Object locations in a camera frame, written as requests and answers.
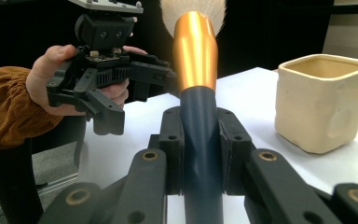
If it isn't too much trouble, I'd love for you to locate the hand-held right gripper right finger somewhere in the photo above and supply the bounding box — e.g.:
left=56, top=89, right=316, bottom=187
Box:
left=217, top=106, right=255, bottom=195

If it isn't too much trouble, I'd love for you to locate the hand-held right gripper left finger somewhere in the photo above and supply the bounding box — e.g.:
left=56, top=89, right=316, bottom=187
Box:
left=148, top=106, right=185, bottom=195

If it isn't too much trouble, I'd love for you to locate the round head makeup brush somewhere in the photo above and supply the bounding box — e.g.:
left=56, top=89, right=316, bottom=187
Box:
left=160, top=0, right=227, bottom=224

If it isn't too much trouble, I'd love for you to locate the beige square cup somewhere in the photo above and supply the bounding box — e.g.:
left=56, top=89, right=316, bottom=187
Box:
left=274, top=53, right=358, bottom=155

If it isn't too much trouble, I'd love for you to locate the aluminium rail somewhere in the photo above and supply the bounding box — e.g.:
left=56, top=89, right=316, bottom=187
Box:
left=34, top=173, right=79, bottom=196

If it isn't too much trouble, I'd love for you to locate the white table sheet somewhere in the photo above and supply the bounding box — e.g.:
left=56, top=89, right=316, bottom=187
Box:
left=77, top=66, right=358, bottom=224

